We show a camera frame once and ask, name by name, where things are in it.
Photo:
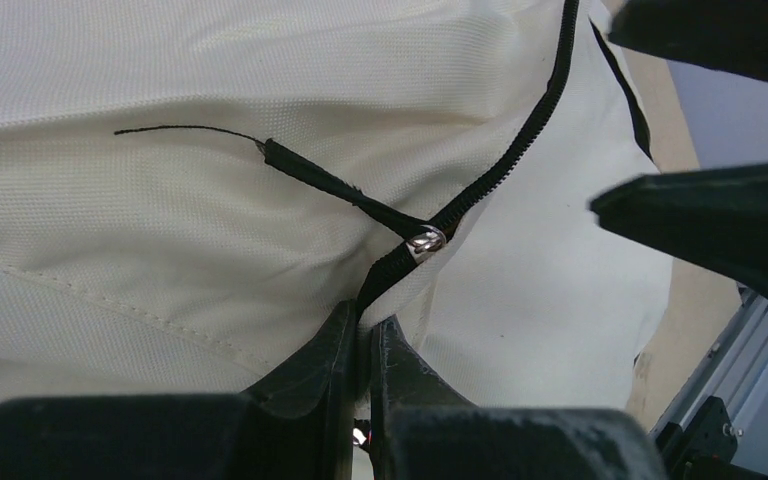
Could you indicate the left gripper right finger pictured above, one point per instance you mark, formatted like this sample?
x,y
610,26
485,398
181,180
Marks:
x,y
421,428

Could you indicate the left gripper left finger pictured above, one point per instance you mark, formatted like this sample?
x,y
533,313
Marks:
x,y
294,423

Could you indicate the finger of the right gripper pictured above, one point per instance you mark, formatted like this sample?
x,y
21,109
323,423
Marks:
x,y
716,218
729,36

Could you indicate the cream canvas backpack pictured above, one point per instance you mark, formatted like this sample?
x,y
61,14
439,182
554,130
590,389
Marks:
x,y
145,245

